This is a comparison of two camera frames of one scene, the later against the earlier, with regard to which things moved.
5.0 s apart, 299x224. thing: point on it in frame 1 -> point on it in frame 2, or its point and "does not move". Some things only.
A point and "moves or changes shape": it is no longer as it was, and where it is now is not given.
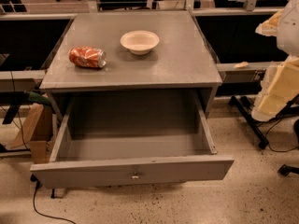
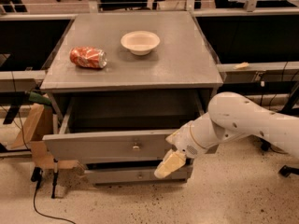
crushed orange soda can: [87, 57] does not move
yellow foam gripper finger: [269, 27] -> [173, 137]
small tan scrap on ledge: [241, 65] does not move
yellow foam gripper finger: [279, 87] -> [173, 161]
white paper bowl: [139, 42] does not move
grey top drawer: [111, 138] moves or changes shape
